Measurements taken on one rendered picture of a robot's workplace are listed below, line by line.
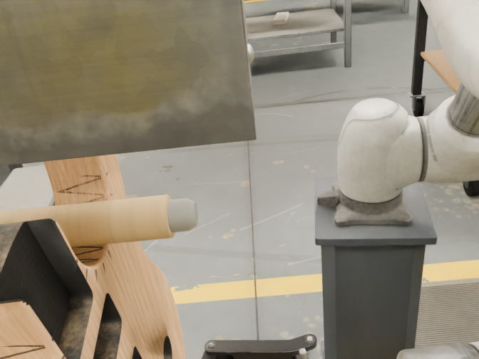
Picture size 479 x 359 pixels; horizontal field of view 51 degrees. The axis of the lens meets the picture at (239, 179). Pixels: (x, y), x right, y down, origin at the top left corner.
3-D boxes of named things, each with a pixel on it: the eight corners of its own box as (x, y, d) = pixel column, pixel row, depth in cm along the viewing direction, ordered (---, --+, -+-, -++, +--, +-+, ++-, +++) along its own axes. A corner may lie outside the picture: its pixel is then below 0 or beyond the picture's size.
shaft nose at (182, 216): (165, 201, 36) (172, 199, 38) (169, 234, 36) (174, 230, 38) (193, 198, 36) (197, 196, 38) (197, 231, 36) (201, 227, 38)
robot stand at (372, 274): (321, 344, 178) (314, 177, 142) (401, 345, 174) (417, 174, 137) (321, 416, 155) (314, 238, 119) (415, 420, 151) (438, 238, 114)
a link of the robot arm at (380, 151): (335, 169, 133) (334, 92, 121) (406, 167, 130) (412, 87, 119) (339, 205, 119) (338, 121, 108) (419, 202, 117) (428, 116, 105)
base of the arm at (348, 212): (317, 186, 138) (316, 168, 135) (401, 184, 134) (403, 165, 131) (318, 226, 122) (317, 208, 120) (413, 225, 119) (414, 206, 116)
